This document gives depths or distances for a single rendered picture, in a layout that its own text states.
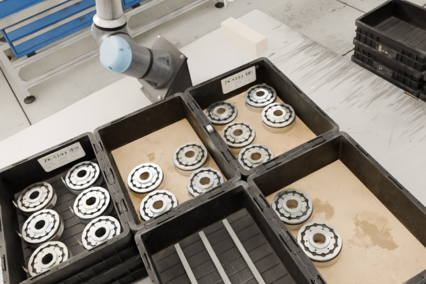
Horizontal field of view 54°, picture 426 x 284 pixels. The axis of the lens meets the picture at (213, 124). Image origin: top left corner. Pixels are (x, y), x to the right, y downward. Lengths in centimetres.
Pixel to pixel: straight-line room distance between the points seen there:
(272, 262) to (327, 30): 234
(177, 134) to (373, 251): 66
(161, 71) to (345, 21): 201
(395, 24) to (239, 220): 155
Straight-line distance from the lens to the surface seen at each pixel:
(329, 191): 114
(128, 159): 130
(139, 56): 145
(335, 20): 327
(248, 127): 125
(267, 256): 105
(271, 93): 136
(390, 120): 152
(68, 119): 174
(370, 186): 115
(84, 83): 312
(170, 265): 107
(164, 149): 129
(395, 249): 108
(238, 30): 184
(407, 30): 232
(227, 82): 135
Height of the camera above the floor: 177
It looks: 45 degrees down
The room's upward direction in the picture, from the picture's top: 12 degrees counter-clockwise
